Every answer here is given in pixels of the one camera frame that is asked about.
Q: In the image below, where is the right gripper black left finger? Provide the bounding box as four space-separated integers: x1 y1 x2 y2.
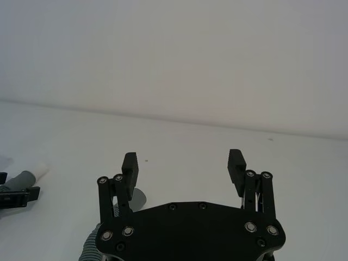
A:
97 152 140 224

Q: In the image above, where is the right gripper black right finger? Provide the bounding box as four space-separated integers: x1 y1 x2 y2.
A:
227 148 277 219

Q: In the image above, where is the grey tube with white tip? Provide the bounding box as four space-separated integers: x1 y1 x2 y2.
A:
0 160 49 192

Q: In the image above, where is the grey round disc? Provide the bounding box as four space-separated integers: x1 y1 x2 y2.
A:
129 189 148 212

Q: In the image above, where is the grey corrugated hose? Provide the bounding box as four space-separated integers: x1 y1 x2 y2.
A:
80 200 121 261

